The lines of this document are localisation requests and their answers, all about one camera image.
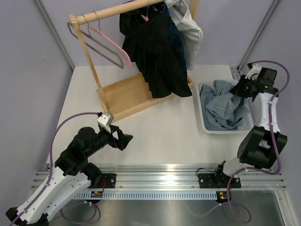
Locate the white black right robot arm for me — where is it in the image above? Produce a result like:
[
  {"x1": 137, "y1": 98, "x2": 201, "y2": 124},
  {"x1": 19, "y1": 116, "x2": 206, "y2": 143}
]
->
[{"x1": 213, "y1": 63, "x2": 287, "y2": 187}]

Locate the white plastic basket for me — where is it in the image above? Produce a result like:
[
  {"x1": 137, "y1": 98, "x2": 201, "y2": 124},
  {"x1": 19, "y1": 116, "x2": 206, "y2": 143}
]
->
[{"x1": 197, "y1": 80, "x2": 253, "y2": 135}]

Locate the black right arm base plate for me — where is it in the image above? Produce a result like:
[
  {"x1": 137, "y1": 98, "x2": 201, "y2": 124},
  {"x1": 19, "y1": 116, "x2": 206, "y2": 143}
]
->
[{"x1": 198, "y1": 173, "x2": 242, "y2": 189}]

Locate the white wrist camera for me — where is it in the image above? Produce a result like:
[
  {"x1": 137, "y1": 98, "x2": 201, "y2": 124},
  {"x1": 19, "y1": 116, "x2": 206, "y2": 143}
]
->
[
  {"x1": 97, "y1": 112, "x2": 114, "y2": 133},
  {"x1": 245, "y1": 63, "x2": 262, "y2": 81}
]

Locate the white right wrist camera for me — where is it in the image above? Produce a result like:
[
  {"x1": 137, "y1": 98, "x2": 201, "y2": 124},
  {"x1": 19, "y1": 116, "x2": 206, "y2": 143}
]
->
[{"x1": 245, "y1": 63, "x2": 262, "y2": 81}]

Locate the white slotted cable duct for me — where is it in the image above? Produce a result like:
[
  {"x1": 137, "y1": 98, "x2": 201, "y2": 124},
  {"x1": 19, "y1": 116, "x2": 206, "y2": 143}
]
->
[{"x1": 74, "y1": 191, "x2": 217, "y2": 200}]

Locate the dark blue hanging garment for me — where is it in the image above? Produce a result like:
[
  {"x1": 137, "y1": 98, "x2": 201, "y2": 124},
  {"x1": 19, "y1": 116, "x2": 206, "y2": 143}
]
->
[{"x1": 160, "y1": 2, "x2": 187, "y2": 78}]

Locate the aluminium mounting rail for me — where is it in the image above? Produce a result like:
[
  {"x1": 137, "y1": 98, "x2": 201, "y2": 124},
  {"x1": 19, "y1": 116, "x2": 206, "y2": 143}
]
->
[{"x1": 30, "y1": 163, "x2": 287, "y2": 191}]

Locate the white hanging garment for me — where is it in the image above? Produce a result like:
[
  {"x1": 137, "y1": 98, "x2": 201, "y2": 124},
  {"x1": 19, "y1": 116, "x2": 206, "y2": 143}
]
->
[{"x1": 165, "y1": 0, "x2": 203, "y2": 71}]

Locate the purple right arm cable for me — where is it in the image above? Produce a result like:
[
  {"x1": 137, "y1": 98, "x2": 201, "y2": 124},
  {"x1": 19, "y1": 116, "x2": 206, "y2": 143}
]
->
[{"x1": 185, "y1": 60, "x2": 291, "y2": 223}]

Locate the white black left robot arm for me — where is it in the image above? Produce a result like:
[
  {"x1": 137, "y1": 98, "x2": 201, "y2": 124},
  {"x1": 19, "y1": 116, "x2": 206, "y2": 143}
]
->
[{"x1": 6, "y1": 125, "x2": 133, "y2": 226}]

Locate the black garment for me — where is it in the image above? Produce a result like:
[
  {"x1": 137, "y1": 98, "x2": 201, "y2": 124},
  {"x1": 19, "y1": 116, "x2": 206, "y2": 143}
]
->
[{"x1": 119, "y1": 2, "x2": 192, "y2": 98}]

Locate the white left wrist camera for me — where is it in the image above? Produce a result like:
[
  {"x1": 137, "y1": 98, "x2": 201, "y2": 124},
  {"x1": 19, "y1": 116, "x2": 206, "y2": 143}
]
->
[{"x1": 97, "y1": 112, "x2": 114, "y2": 133}]

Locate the pink hanger with black garment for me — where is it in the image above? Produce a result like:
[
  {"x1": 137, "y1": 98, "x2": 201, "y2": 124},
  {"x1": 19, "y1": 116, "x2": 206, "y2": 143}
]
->
[{"x1": 141, "y1": 0, "x2": 150, "y2": 22}]

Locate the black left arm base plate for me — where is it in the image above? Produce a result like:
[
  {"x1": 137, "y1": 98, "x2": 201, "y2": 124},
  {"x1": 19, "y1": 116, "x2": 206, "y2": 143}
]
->
[{"x1": 101, "y1": 173, "x2": 117, "y2": 189}]

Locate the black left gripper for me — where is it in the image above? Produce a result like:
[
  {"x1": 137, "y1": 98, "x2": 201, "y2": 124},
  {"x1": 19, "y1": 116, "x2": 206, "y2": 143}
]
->
[{"x1": 85, "y1": 124, "x2": 133, "y2": 157}]

